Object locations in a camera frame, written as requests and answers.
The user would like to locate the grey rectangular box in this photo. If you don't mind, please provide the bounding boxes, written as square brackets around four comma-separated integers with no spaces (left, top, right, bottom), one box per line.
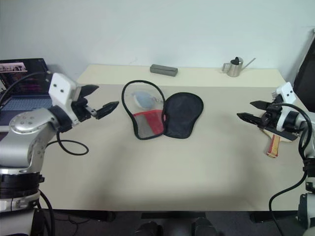
[150,64,179,78]

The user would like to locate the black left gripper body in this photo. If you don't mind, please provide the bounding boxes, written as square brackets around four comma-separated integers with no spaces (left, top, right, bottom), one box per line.
[70,97,99,123]

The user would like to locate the open laptop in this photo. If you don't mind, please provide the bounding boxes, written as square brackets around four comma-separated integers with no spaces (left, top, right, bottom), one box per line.
[0,58,54,126]

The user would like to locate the black office chair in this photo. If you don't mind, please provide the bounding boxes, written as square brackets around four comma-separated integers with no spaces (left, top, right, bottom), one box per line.
[292,27,315,113]

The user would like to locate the blue grey plush keychain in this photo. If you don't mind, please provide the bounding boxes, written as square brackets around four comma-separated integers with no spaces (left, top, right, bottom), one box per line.
[132,90,165,109]

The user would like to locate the table tennis paddle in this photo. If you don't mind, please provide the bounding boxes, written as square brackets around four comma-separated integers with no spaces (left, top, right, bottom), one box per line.
[257,122,300,159]

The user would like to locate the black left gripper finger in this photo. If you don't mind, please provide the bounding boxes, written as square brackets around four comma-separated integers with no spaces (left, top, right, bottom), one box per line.
[94,100,120,120]
[80,84,100,99]

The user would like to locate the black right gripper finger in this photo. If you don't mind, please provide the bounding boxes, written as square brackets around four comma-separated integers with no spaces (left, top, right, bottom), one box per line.
[249,99,273,111]
[236,112,265,125]

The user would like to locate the silver metal watering can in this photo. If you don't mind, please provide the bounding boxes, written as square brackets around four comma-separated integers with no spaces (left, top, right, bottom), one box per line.
[221,56,256,78]

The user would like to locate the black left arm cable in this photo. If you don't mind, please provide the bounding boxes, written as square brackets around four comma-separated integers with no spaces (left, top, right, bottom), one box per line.
[0,71,90,156]

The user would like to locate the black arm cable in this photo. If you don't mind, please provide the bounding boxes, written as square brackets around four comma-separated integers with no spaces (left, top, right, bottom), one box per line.
[0,71,90,156]
[268,103,315,236]

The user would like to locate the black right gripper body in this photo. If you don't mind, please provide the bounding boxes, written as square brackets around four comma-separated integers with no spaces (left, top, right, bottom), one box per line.
[260,101,283,129]

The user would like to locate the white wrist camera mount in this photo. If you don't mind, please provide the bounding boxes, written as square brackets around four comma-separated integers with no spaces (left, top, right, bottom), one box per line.
[272,82,303,132]
[48,72,82,123]

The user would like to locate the black red paddle case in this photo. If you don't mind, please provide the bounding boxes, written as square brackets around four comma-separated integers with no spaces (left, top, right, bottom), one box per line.
[122,80,204,141]

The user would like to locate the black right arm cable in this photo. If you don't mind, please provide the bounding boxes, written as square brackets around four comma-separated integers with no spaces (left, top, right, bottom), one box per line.
[268,103,315,236]

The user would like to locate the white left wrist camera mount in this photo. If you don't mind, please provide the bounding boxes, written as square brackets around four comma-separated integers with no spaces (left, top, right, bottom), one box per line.
[48,72,82,123]

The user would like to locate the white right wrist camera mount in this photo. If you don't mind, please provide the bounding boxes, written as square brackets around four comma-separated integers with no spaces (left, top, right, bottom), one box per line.
[272,82,303,132]

